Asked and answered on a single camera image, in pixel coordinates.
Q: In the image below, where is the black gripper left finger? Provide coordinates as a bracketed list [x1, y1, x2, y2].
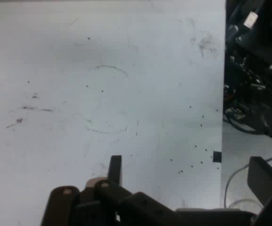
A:
[40, 155, 177, 226]

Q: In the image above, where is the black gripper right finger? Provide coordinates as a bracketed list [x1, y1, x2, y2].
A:
[247, 156, 272, 226]

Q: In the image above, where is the white label tag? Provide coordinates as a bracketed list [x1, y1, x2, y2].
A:
[243, 11, 259, 29]

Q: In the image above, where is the thin white cable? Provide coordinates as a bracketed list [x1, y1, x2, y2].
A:
[224, 149, 272, 210]

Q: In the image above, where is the black cable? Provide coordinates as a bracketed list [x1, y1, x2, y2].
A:
[223, 114, 259, 133]

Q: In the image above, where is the black machinery with cables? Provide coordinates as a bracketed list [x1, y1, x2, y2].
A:
[223, 0, 272, 143]

